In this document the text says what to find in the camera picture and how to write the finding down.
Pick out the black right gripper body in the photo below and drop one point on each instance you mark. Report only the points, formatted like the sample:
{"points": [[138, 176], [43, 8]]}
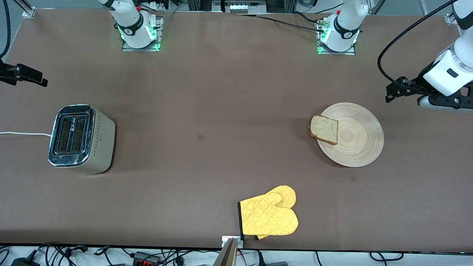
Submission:
{"points": [[8, 71]]}

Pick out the round wooden plate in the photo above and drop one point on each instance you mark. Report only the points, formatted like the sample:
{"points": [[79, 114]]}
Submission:
{"points": [[358, 136]]}

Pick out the brown bread slice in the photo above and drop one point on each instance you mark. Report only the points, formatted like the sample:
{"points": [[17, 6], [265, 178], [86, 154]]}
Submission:
{"points": [[324, 129]]}

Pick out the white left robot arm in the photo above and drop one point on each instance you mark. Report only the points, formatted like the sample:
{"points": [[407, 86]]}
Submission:
{"points": [[343, 26]]}

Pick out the silver two-slot toaster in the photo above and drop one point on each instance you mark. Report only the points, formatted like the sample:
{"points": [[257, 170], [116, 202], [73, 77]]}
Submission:
{"points": [[83, 140]]}

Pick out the yellow quilted oven mitt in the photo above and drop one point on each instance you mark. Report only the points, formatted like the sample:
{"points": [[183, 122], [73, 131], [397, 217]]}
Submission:
{"points": [[268, 218], [288, 194]]}

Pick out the black power adapter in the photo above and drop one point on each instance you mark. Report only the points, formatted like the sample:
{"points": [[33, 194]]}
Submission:
{"points": [[24, 261]]}

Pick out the white power strip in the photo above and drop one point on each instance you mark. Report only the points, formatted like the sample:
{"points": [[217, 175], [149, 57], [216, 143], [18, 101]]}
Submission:
{"points": [[242, 7]]}

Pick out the black adapter with orange clips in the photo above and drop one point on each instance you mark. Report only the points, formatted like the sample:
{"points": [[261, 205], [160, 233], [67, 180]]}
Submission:
{"points": [[146, 256]]}

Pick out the metal table corner bracket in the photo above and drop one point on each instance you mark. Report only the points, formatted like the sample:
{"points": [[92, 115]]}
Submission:
{"points": [[29, 13], [451, 19]]}

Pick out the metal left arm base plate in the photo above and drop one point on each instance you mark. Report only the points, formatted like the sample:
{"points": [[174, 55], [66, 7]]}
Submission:
{"points": [[332, 52]]}

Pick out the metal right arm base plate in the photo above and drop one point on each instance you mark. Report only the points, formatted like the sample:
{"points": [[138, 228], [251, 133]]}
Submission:
{"points": [[157, 37]]}

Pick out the small metal post bracket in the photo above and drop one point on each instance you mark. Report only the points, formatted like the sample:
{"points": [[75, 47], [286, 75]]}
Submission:
{"points": [[224, 241]]}

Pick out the aluminium profile post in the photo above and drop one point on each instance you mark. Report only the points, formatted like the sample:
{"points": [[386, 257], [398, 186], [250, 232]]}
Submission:
{"points": [[227, 255]]}

